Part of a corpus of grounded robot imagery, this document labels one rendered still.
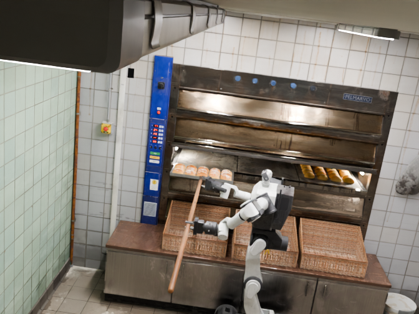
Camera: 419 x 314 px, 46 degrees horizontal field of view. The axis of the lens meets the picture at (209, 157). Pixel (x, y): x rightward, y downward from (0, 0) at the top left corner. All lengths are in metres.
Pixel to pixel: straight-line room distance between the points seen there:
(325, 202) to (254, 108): 1.10
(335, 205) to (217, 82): 1.55
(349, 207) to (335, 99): 1.01
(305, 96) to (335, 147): 0.53
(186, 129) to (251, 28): 1.04
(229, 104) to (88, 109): 1.26
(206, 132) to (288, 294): 1.57
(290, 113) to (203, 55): 0.90
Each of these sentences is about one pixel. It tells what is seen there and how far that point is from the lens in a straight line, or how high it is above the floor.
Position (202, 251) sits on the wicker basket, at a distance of 4.27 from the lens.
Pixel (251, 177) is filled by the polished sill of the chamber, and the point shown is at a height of 1.17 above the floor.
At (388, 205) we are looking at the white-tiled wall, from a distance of 4.79.
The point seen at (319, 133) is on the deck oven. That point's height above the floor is 1.66.
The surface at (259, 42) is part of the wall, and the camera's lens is 4.29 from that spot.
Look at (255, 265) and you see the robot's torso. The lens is 3.83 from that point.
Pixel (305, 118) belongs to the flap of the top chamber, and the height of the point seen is 1.78.
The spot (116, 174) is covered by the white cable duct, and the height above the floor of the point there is 1.02.
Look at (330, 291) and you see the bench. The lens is 4.44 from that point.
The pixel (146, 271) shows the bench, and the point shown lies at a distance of 4.39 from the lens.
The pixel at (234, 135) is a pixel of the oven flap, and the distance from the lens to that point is 4.42.
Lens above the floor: 2.59
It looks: 17 degrees down
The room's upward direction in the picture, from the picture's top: 7 degrees clockwise
